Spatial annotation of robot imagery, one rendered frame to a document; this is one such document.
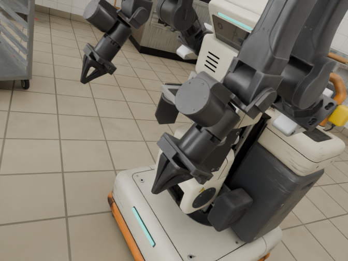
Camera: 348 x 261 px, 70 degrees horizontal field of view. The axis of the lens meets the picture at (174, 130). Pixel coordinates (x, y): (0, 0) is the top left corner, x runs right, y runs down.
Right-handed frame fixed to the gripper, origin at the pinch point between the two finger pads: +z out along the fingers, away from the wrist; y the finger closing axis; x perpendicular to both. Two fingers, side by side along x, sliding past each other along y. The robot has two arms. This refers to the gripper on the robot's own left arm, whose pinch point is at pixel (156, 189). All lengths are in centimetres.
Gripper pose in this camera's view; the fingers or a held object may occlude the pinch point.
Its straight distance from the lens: 47.3
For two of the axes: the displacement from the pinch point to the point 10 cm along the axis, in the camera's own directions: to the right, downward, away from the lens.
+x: 5.5, 3.1, 7.8
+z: -6.4, 7.5, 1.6
